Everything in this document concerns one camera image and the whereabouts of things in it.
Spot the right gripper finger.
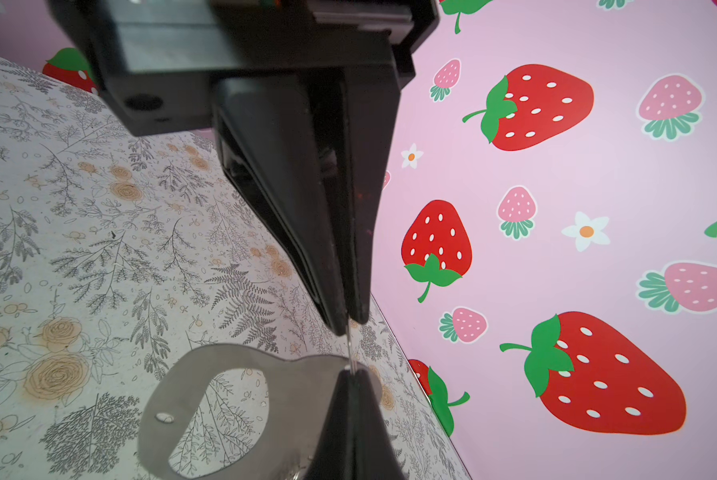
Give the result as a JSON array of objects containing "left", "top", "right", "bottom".
[{"left": 304, "top": 368, "right": 405, "bottom": 480}]

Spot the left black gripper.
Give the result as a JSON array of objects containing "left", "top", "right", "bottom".
[{"left": 48, "top": 1, "right": 440, "bottom": 336}]

